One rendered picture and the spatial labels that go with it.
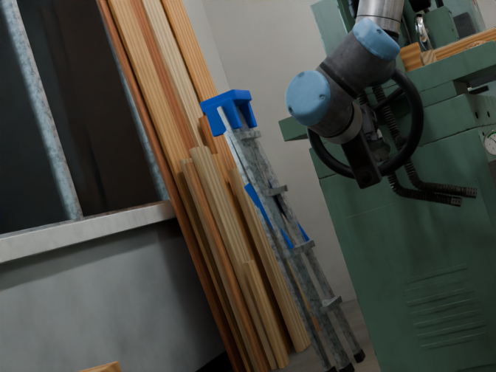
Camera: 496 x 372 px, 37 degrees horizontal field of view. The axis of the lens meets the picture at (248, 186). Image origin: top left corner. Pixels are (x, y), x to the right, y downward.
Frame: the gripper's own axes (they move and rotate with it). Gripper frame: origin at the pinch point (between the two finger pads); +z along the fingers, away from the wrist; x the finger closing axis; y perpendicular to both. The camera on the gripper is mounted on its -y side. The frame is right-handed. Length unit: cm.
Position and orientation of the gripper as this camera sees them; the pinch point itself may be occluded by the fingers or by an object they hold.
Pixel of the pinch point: (382, 159)
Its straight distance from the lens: 163.9
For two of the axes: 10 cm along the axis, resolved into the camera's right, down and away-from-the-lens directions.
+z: 5.2, 2.4, 8.2
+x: -8.4, 3.1, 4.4
